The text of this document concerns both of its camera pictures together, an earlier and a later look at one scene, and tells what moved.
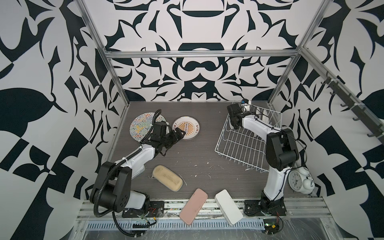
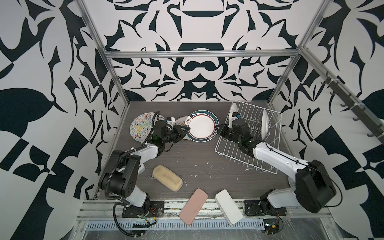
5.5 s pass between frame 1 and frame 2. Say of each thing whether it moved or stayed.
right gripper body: moved
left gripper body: stayed
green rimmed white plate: moved
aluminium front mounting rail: stayed
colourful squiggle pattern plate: stayed
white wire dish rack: stayed
